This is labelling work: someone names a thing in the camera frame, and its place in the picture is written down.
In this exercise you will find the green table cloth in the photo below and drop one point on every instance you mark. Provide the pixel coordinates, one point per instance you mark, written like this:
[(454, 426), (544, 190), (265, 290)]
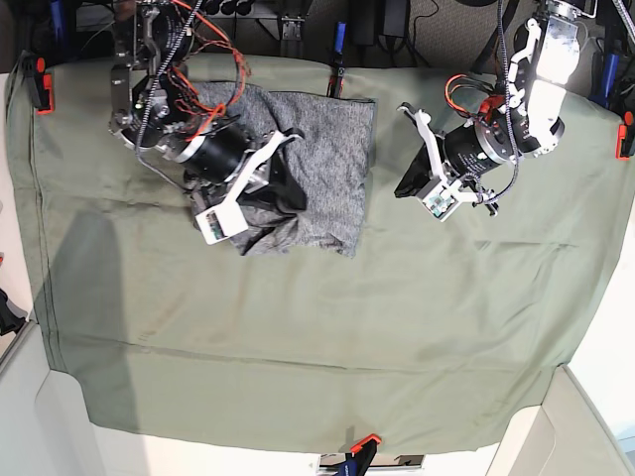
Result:
[(433, 335)]

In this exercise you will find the blue clamp handle left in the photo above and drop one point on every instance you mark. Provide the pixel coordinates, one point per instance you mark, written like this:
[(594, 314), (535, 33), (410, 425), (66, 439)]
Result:
[(58, 15)]

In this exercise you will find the orange black clamp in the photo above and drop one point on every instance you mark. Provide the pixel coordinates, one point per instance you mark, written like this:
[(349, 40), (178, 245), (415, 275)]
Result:
[(336, 61), (39, 83), (360, 456), (624, 149)]

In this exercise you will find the black power adapter right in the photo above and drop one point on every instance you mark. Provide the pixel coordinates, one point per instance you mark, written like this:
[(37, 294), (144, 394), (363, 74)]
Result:
[(394, 18)]

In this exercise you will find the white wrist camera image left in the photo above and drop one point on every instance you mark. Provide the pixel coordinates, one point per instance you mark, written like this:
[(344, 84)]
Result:
[(221, 222)]

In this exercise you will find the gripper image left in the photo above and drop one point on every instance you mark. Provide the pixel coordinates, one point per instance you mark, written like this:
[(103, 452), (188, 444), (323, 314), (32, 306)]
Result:
[(213, 161)]

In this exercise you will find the metal table bracket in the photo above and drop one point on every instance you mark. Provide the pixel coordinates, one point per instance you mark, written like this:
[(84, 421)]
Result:
[(291, 37)]

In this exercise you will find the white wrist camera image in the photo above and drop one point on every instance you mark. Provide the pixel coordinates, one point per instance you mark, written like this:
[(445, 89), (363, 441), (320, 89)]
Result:
[(438, 200), (221, 222)]

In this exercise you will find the orange black clamp right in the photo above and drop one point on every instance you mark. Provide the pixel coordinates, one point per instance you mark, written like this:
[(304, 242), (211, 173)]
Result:
[(624, 149)]

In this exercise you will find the orange black clamp left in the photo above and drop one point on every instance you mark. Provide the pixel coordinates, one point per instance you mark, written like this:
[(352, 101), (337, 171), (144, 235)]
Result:
[(39, 83)]

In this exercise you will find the black power adapter left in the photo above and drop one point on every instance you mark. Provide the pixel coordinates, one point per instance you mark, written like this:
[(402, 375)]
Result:
[(362, 22)]

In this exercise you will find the grey heathered T-shirt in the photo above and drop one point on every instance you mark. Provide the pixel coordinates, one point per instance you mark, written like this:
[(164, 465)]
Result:
[(330, 164)]

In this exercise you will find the orange black clamp bottom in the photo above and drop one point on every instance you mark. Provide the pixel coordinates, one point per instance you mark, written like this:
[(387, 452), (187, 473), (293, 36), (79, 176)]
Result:
[(360, 456)]

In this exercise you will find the blue clamp handle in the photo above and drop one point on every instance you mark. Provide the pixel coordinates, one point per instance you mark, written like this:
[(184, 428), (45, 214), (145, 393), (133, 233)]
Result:
[(604, 67), (58, 15)]

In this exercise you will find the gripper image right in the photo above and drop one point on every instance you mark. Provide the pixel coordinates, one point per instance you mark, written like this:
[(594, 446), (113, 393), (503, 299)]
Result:
[(459, 158)]

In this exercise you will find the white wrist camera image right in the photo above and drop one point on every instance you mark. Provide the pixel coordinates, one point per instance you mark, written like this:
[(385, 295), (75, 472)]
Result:
[(438, 200)]

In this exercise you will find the black power adapter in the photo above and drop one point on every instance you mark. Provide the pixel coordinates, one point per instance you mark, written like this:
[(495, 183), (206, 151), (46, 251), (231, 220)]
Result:
[(362, 22), (394, 18)]

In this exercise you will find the orange black clamp top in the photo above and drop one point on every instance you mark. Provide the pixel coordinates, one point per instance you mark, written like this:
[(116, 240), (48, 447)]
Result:
[(336, 61)]

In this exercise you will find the blue clamp handle right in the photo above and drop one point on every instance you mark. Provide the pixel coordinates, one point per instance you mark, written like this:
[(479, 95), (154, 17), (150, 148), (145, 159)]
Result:
[(604, 67)]

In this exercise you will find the black object left edge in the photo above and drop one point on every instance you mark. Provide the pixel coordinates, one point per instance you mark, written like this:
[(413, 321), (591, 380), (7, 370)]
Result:
[(9, 321)]

